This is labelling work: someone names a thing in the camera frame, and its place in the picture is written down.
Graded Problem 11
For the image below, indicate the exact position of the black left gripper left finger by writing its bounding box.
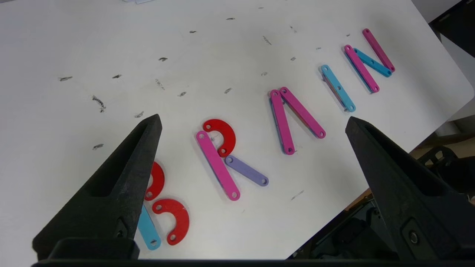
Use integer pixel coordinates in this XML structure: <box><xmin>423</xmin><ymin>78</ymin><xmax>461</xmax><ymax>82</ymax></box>
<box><xmin>32</xmin><ymin>114</ymin><xmax>163</xmax><ymax>261</ymax></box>

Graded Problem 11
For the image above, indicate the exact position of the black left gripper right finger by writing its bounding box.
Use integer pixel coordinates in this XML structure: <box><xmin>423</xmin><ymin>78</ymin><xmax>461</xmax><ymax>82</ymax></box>
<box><xmin>345</xmin><ymin>116</ymin><xmax>475</xmax><ymax>261</ymax></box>

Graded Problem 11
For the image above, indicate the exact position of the long pink bar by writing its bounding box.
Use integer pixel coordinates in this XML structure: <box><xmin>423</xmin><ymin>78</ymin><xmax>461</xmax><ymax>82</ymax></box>
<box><xmin>344</xmin><ymin>44</ymin><xmax>380</xmax><ymax>93</ymax></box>
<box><xmin>269</xmin><ymin>89</ymin><xmax>295</xmax><ymax>155</ymax></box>
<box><xmin>279</xmin><ymin>87</ymin><xmax>327</xmax><ymax>139</ymax></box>
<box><xmin>196</xmin><ymin>131</ymin><xmax>241</xmax><ymax>201</ymax></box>

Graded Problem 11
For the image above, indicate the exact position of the small red curved piece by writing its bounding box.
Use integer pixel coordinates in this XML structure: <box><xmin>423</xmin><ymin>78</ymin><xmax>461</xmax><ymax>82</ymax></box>
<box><xmin>203</xmin><ymin>119</ymin><xmax>236</xmax><ymax>157</ymax></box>

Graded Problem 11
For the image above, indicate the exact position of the short dark blue bar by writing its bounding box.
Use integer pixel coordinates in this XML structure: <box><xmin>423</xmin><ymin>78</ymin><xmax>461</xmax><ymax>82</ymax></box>
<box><xmin>353</xmin><ymin>48</ymin><xmax>392</xmax><ymax>78</ymax></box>

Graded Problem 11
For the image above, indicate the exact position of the short purple bar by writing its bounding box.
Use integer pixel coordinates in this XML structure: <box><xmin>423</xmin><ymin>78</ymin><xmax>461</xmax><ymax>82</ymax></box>
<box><xmin>225</xmin><ymin>155</ymin><xmax>269</xmax><ymax>187</ymax></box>

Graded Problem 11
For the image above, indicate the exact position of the short pink bar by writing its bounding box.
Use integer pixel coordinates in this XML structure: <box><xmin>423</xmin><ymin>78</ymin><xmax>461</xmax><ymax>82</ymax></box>
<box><xmin>363</xmin><ymin>28</ymin><xmax>396</xmax><ymax>72</ymax></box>

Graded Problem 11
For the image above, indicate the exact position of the long light blue bar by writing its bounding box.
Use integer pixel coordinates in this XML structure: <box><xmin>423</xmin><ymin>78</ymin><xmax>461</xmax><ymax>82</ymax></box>
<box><xmin>137</xmin><ymin>204</ymin><xmax>162</xmax><ymax>250</ymax></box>
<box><xmin>320</xmin><ymin>65</ymin><xmax>356</xmax><ymax>112</ymax></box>

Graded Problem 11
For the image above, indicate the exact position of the large red curved piece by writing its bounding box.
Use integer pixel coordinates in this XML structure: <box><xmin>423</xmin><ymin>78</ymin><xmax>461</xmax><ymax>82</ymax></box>
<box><xmin>144</xmin><ymin>161</ymin><xmax>165</xmax><ymax>201</ymax></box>
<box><xmin>152</xmin><ymin>199</ymin><xmax>190</xmax><ymax>245</ymax></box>

